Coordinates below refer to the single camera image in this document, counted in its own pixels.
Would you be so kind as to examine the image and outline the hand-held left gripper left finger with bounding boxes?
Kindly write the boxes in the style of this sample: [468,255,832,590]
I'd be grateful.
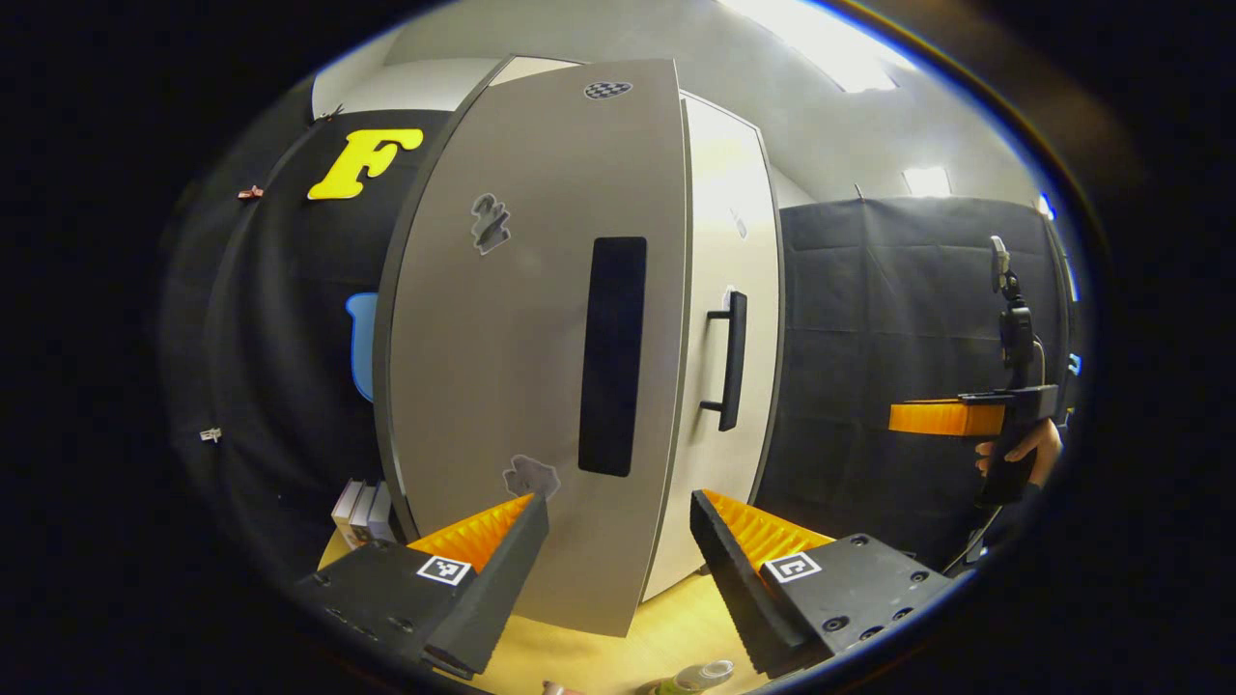
[293,494,550,677]

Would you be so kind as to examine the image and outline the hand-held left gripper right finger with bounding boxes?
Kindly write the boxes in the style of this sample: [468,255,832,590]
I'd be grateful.
[689,488,956,681]

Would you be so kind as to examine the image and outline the green label plastic bottle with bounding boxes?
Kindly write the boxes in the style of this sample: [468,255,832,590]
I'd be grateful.
[645,660,735,695]

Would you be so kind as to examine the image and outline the grey cabinet door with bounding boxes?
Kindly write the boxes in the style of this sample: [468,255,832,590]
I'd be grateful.
[374,58,692,638]
[642,92,785,601]

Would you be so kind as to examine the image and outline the small white box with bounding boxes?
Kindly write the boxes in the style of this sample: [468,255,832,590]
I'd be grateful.
[331,480,363,549]
[367,483,398,544]
[350,483,379,547]

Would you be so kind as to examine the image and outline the large ceiling light panel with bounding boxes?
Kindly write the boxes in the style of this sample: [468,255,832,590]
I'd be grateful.
[719,0,918,95]

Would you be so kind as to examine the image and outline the black bar door handle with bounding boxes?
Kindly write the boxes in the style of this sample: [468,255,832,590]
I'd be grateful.
[700,290,749,432]

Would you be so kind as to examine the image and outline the black recessed door handle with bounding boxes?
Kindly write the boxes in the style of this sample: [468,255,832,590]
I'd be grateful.
[577,236,648,478]

